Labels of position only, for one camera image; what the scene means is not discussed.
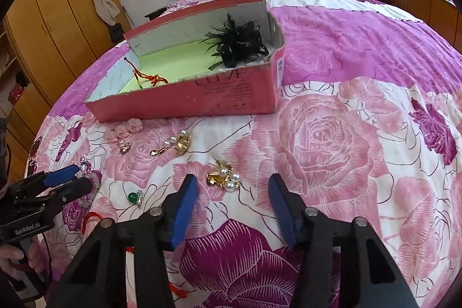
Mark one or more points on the red ornament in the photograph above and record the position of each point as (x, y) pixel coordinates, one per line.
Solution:
(18, 91)

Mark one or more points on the wooden cabinet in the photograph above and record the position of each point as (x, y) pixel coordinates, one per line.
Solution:
(418, 5)

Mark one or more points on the wooden wardrobe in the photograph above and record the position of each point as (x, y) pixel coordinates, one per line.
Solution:
(61, 12)

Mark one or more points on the green bead pendant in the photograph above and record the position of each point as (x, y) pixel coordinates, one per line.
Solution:
(133, 198)

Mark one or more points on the black feather hair accessory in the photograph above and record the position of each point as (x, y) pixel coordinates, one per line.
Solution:
(238, 44)

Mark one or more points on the pink cardboard box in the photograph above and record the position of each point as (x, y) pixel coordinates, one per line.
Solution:
(187, 97)

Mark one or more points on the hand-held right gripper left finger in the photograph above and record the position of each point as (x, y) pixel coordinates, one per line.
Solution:
(184, 210)

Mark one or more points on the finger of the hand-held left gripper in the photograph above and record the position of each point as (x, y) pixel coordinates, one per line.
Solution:
(74, 189)
(61, 175)

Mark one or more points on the beige cloth bag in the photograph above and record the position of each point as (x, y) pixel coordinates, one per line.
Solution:
(106, 8)

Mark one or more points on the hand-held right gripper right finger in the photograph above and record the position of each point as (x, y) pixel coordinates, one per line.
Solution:
(283, 210)

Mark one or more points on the small gold earring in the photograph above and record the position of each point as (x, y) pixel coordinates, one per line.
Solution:
(124, 146)

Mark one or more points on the gold pearl brooch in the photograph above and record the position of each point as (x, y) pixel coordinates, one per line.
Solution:
(180, 144)
(221, 178)

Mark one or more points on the black bag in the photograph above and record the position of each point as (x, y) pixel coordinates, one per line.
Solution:
(116, 33)

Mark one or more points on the pink pig hair clip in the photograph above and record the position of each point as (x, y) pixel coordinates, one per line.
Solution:
(128, 127)

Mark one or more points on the wooden open shelf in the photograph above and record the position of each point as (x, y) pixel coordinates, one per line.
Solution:
(11, 120)

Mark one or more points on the person's left hand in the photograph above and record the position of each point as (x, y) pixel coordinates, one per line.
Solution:
(12, 253)

